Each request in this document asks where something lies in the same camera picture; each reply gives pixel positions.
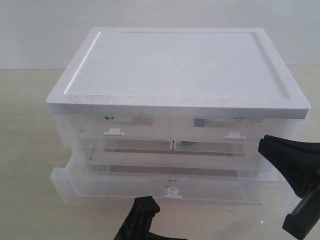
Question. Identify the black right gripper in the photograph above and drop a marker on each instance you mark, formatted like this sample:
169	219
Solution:
299	163

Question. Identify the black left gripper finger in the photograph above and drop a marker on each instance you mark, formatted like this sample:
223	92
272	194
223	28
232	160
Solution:
138	222

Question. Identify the wide clear drawer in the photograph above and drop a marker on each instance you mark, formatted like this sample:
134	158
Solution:
101	177

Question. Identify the white translucent drawer cabinet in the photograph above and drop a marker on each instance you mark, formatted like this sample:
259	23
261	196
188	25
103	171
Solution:
178	72

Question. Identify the top right small drawer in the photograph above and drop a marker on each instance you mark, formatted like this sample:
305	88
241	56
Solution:
237	135

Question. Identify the small drawer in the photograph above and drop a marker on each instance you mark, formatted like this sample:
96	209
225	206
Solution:
237	135
118	131

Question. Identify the top left small drawer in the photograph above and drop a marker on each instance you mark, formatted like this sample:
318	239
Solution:
118	131

